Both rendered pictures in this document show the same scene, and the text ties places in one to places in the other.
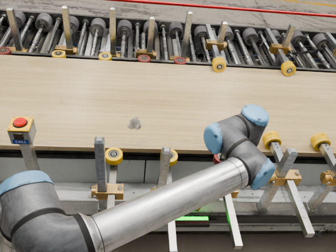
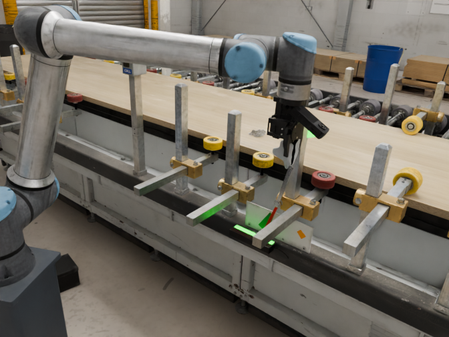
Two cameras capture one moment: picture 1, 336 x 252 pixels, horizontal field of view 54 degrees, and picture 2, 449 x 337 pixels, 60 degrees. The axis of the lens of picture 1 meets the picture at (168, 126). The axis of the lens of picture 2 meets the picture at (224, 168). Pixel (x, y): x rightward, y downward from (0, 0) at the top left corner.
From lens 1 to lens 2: 107 cm
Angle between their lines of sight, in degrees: 42
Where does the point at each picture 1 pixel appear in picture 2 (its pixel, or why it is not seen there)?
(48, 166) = (168, 152)
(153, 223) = (99, 37)
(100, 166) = (178, 120)
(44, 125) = not seen: hidden behind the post
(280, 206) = (390, 282)
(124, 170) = not seen: hidden behind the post
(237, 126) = (264, 38)
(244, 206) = (333, 257)
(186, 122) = (314, 148)
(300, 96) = not seen: outside the picture
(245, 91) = (429, 153)
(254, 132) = (286, 52)
